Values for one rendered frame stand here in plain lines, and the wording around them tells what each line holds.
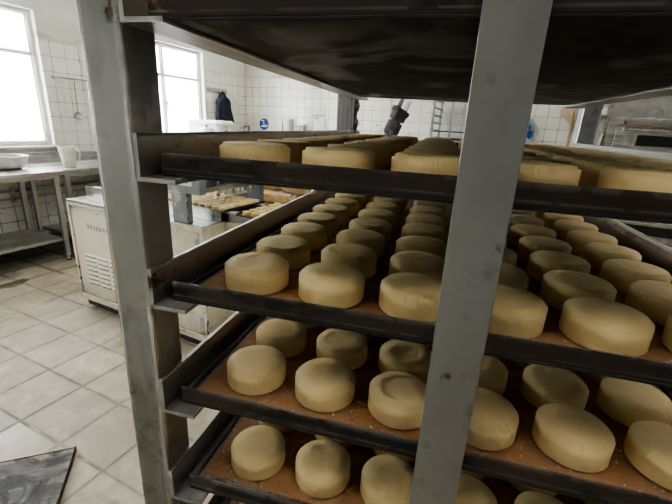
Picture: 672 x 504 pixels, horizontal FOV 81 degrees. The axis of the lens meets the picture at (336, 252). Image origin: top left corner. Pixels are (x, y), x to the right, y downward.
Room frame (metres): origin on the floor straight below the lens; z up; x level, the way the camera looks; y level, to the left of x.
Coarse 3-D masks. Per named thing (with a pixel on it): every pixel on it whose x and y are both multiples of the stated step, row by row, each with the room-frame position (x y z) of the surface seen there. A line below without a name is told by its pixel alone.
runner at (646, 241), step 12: (588, 216) 0.59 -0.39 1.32; (600, 228) 0.54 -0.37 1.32; (612, 228) 0.51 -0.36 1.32; (624, 228) 0.48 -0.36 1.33; (624, 240) 0.47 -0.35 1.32; (636, 240) 0.44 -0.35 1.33; (648, 240) 0.42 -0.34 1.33; (648, 252) 0.41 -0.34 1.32; (660, 252) 0.39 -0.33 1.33; (660, 264) 0.38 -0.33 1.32
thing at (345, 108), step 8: (344, 96) 0.85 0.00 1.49; (344, 104) 0.85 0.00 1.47; (352, 104) 0.85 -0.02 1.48; (344, 112) 0.85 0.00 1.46; (352, 112) 0.85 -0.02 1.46; (344, 120) 0.84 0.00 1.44; (352, 120) 0.86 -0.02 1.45; (336, 128) 0.85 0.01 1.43; (344, 128) 0.84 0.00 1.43; (352, 128) 0.86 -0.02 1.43
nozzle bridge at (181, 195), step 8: (168, 184) 2.23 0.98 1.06; (184, 184) 2.17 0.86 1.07; (192, 184) 2.15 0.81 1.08; (200, 184) 2.13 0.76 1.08; (208, 184) 2.30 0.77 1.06; (224, 184) 2.38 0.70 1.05; (232, 184) 2.41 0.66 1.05; (240, 184) 2.48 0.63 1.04; (248, 184) 2.55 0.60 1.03; (176, 192) 2.20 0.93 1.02; (184, 192) 2.17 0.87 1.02; (192, 192) 2.15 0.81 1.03; (200, 192) 2.13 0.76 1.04; (208, 192) 2.23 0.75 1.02; (248, 192) 2.83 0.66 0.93; (256, 192) 2.80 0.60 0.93; (176, 200) 2.20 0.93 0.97; (184, 200) 2.18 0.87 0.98; (176, 208) 2.21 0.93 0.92; (184, 208) 2.18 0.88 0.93; (176, 216) 2.21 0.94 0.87; (184, 216) 2.18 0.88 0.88; (192, 216) 2.20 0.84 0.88
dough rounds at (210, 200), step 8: (192, 200) 2.48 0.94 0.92; (200, 200) 2.47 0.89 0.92; (208, 200) 2.50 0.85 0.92; (216, 200) 2.50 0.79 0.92; (224, 200) 2.54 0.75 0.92; (232, 200) 2.53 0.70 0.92; (240, 200) 2.55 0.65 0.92; (248, 200) 2.55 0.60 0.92; (256, 200) 2.58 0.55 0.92; (216, 208) 2.32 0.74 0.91; (224, 208) 2.30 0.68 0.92
